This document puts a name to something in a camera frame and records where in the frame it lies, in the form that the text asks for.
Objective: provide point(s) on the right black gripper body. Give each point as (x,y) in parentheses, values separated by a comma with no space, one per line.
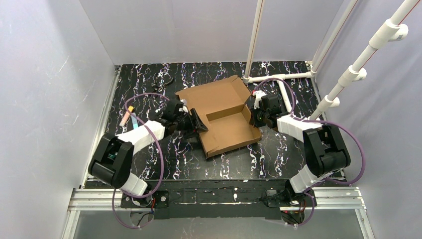
(256,117)

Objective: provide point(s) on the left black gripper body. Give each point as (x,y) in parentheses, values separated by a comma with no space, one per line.
(194,122)

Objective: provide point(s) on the brown cardboard box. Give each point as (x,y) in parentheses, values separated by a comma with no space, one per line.
(221,106)

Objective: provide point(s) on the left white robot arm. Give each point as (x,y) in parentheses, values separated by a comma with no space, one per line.
(113,156)

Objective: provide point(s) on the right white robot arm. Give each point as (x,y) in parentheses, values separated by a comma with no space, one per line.
(325,150)

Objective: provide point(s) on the black pliers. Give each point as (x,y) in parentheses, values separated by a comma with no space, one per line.
(158,86)

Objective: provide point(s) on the light blue marker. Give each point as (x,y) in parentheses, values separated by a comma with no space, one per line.
(134,121)

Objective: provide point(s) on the orange pink marker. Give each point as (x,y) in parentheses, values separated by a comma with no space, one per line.
(126,116)

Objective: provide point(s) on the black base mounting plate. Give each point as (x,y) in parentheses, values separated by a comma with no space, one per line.
(253,198)

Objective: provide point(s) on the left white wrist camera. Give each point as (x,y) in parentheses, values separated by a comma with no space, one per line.
(183,109)

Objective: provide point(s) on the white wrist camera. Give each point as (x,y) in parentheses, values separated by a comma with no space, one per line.
(183,109)
(257,95)

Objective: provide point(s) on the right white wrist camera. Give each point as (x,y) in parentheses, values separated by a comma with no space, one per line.
(257,95)

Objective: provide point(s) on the aluminium rail frame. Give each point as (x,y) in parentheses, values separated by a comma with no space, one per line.
(100,154)

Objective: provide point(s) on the white PVC pipe frame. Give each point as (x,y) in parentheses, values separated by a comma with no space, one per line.
(392,29)

